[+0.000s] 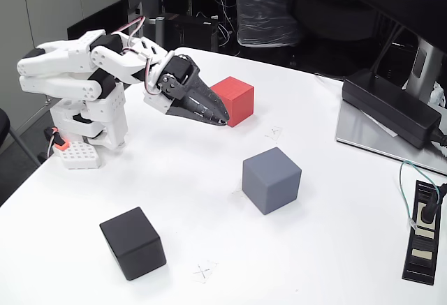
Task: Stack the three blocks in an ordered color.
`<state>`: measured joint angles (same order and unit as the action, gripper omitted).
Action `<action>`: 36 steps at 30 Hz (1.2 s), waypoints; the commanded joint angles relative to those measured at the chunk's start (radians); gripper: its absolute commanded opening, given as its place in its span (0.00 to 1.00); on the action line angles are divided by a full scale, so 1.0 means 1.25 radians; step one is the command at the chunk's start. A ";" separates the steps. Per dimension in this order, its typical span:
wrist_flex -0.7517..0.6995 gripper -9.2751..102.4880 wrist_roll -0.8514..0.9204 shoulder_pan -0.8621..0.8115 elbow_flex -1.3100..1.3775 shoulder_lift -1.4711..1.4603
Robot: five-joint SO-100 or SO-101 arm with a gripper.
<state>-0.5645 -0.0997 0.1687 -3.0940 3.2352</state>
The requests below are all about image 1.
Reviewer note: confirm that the black power adapter brick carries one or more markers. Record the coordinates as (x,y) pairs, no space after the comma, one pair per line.
(387,106)

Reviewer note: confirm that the grey block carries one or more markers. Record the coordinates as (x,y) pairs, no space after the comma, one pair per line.
(270,179)

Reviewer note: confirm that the plastic wrapped black bin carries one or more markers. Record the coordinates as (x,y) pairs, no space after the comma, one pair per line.
(265,15)

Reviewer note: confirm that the black office chair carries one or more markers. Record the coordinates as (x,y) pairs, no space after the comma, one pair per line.
(3,127)

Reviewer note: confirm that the white perforated table clamp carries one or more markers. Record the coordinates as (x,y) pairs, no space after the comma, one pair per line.
(80,155)

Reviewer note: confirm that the black flat panel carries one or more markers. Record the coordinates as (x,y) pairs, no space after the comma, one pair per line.
(104,15)

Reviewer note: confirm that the black power plug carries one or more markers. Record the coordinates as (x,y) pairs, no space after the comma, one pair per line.
(427,212)

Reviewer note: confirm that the clear tape with X mark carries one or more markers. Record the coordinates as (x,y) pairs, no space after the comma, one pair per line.
(204,271)
(274,132)

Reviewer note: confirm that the black equipment case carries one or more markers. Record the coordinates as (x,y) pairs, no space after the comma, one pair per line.
(188,33)

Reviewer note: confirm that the silver monitor stand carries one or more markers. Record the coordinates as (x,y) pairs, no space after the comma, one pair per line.
(363,134)

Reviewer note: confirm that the black block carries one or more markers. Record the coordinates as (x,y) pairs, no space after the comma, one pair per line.
(132,242)

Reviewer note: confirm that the crumpled white plastic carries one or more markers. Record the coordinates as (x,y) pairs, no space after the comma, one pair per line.
(439,95)

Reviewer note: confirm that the black power strip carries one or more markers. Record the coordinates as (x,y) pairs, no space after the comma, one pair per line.
(419,266)

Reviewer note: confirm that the red block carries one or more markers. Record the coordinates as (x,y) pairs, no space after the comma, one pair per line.
(237,99)

